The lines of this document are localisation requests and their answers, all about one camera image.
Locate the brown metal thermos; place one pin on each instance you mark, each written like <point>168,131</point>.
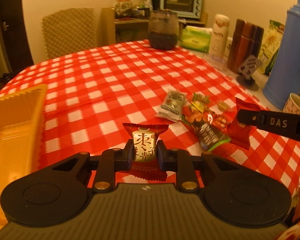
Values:
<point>247,39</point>

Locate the white paper cup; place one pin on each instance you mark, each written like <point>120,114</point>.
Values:
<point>292,105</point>

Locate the green tissue pack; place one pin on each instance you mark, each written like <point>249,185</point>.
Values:
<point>196,38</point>

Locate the grey phone stand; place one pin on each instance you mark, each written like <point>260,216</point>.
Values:
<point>246,70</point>

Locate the beige quilted chair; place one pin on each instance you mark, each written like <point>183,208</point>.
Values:
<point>68,31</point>

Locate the orange plastic basket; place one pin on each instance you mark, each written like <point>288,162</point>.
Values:
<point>21,127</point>

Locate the sunflower seed bag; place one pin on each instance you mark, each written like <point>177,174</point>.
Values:
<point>271,41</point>

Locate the grey silver snack packet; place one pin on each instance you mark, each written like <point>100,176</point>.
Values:
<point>172,106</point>

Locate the red jujube candy packet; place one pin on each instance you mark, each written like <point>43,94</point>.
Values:
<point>145,162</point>

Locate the dark glass teapot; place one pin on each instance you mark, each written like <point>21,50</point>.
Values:
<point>163,29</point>

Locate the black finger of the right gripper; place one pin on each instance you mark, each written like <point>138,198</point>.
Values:
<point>283,124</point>

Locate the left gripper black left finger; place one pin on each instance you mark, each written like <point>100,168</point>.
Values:
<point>61,191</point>

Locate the wooden side shelf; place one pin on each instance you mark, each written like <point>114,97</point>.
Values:
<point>121,30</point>

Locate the orange lid glass jar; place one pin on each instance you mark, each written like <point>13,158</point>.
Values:
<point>122,8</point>

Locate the white miffy thermos bottle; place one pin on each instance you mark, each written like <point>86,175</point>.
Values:
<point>219,36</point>

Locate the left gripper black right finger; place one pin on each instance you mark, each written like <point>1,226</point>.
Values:
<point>229,191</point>

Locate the red snack packet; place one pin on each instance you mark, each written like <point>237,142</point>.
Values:
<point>238,132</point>

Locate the small gold candy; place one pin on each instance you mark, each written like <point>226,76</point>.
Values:
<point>222,106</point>

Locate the red white checkered tablecloth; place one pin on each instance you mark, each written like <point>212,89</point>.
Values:
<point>91,93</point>

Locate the large blue thermos jug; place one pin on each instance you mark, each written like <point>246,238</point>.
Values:
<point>284,78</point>

